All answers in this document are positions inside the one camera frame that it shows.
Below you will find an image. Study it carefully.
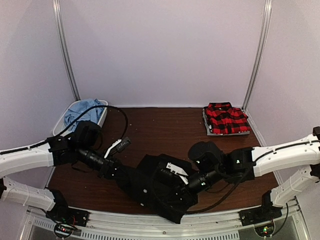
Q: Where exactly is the left circuit board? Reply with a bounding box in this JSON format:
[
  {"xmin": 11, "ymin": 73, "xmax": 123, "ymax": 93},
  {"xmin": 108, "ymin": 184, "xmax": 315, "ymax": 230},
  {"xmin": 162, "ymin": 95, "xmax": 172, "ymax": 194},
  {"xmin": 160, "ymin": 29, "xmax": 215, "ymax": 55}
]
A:
[{"xmin": 53, "ymin": 223, "xmax": 74, "ymax": 238}]

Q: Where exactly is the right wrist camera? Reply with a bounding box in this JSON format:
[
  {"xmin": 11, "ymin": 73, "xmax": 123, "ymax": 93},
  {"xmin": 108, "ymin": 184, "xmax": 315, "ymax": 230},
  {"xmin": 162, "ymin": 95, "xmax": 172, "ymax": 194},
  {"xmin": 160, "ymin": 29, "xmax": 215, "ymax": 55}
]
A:
[{"xmin": 157, "ymin": 162, "xmax": 189, "ymax": 186}]

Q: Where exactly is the front aluminium rail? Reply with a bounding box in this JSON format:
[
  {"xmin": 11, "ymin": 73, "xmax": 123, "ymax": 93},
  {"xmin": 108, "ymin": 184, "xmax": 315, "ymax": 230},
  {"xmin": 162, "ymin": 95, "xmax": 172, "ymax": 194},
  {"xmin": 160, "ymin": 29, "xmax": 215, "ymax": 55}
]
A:
[{"xmin": 18, "ymin": 199, "xmax": 311, "ymax": 240}]

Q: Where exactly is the circuit board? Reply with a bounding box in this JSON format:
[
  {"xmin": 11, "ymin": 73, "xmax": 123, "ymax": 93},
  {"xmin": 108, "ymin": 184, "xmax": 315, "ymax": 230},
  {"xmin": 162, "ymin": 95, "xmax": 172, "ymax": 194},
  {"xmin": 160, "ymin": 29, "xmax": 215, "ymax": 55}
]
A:
[
  {"xmin": 53, "ymin": 223, "xmax": 74, "ymax": 238},
  {"xmin": 254, "ymin": 224, "xmax": 275, "ymax": 238}
]

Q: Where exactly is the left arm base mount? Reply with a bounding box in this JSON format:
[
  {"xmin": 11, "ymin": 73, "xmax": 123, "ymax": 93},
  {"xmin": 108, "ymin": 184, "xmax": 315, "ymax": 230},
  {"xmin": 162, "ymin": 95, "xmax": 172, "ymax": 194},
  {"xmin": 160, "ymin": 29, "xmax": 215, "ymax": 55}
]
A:
[{"xmin": 45, "ymin": 190, "xmax": 89, "ymax": 227}]

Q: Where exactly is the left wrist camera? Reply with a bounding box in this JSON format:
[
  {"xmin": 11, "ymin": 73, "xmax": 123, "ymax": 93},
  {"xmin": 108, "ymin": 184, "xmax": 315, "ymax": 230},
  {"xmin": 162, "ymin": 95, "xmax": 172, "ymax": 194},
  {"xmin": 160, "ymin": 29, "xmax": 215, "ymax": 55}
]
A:
[{"xmin": 103, "ymin": 137, "xmax": 131, "ymax": 159}]

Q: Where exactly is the right aluminium frame post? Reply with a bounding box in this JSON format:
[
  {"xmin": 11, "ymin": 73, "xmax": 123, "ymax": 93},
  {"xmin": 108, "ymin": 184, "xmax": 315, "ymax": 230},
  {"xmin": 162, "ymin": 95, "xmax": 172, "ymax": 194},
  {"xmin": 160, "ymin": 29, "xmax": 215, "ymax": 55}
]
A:
[{"xmin": 242, "ymin": 0, "xmax": 273, "ymax": 112}]

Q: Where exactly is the light blue shirt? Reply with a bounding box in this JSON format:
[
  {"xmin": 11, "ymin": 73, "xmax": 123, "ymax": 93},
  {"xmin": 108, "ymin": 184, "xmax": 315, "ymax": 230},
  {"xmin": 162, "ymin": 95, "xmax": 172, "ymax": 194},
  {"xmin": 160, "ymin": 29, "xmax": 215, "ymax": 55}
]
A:
[{"xmin": 63, "ymin": 98, "xmax": 106, "ymax": 131}]

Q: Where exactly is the right circuit board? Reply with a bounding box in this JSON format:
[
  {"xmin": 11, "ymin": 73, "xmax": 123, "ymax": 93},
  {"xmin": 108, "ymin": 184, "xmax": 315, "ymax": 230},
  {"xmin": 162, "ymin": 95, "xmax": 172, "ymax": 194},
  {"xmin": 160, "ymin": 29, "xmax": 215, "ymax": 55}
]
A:
[{"xmin": 254, "ymin": 224, "xmax": 275, "ymax": 238}]

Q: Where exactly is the black long sleeve shirt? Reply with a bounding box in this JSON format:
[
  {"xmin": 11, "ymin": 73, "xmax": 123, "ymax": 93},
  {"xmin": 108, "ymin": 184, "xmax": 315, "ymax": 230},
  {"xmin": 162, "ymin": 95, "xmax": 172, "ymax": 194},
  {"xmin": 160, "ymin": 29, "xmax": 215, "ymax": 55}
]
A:
[{"xmin": 116, "ymin": 154, "xmax": 196, "ymax": 224}]

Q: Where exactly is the white plastic basin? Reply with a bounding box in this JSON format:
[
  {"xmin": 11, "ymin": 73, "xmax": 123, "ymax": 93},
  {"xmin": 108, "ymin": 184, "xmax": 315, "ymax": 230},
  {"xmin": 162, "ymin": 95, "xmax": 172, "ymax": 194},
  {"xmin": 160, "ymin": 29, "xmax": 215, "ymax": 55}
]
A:
[{"xmin": 52, "ymin": 98, "xmax": 108, "ymax": 136}]

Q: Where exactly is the red black plaid shirt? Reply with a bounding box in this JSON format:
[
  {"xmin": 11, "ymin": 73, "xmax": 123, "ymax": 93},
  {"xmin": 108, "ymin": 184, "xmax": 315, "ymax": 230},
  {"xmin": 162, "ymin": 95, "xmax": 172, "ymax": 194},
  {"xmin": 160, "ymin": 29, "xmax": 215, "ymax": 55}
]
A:
[{"xmin": 203, "ymin": 102, "xmax": 252, "ymax": 134}]

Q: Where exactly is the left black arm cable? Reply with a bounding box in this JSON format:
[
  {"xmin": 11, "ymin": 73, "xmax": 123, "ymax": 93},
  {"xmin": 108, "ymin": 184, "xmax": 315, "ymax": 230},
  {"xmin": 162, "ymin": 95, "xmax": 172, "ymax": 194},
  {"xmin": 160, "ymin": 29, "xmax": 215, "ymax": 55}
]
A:
[{"xmin": 0, "ymin": 105, "xmax": 130, "ymax": 173}]

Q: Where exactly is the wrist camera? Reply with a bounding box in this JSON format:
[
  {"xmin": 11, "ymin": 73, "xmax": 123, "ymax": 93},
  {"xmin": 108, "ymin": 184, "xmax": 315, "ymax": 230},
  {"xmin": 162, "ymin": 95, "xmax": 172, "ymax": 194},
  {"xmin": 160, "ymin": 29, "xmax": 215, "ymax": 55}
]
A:
[
  {"xmin": 157, "ymin": 162, "xmax": 189, "ymax": 186},
  {"xmin": 103, "ymin": 137, "xmax": 131, "ymax": 159}
]

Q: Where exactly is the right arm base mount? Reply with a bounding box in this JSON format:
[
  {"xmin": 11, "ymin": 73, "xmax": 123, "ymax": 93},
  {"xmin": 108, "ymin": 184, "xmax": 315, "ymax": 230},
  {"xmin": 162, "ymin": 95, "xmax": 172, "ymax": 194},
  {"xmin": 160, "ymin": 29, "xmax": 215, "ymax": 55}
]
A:
[{"xmin": 238, "ymin": 190, "xmax": 282, "ymax": 227}]

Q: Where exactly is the left aluminium frame post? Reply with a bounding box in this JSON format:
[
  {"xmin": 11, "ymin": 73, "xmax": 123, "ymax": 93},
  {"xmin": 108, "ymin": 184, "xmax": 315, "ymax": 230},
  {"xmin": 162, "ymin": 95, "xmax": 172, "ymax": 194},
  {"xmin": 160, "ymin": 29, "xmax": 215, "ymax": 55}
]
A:
[{"xmin": 52, "ymin": 0, "xmax": 81, "ymax": 101}]

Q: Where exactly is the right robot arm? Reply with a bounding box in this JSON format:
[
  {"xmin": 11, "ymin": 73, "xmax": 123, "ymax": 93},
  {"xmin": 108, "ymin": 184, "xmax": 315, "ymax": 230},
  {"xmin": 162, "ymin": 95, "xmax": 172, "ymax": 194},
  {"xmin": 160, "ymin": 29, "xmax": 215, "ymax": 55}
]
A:
[{"xmin": 166, "ymin": 126, "xmax": 320, "ymax": 221}]

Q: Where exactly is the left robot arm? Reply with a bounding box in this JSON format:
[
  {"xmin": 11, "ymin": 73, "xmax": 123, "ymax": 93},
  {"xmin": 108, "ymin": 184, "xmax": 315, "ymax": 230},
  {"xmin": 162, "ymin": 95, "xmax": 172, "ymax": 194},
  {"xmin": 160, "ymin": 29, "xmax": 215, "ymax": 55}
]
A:
[{"xmin": 0, "ymin": 121, "xmax": 131, "ymax": 222}]

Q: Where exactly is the aluminium frame post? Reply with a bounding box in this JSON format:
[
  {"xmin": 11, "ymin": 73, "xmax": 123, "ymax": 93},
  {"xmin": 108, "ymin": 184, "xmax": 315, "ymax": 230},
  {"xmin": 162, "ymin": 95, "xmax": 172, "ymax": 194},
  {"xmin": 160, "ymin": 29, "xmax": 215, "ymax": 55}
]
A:
[
  {"xmin": 242, "ymin": 0, "xmax": 273, "ymax": 112},
  {"xmin": 52, "ymin": 0, "xmax": 81, "ymax": 101}
]

